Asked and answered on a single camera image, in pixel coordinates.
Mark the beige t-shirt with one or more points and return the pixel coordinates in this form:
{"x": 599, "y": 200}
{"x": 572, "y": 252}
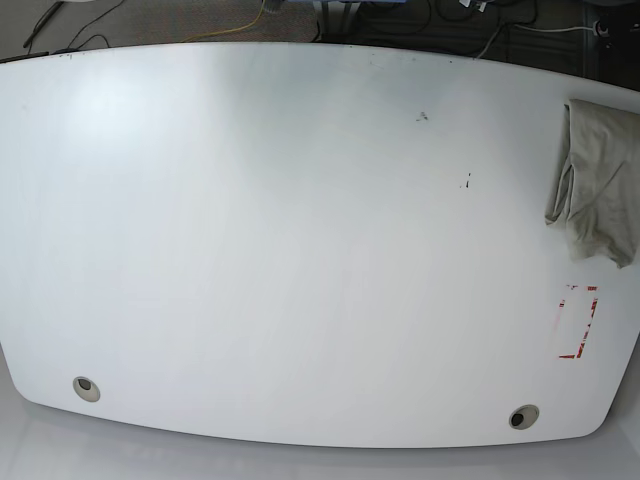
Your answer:
{"x": 594, "y": 194}

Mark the left table cable grommet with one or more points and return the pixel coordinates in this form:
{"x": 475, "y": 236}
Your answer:
{"x": 86, "y": 389}

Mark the right table cable grommet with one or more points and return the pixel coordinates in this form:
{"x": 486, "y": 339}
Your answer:
{"x": 524, "y": 417}

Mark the red tape rectangle marking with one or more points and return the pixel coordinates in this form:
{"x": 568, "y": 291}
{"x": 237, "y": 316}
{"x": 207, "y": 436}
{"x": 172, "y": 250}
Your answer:
{"x": 576, "y": 312}

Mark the table cable grommet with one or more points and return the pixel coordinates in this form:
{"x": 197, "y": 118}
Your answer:
{"x": 86, "y": 389}
{"x": 524, "y": 417}

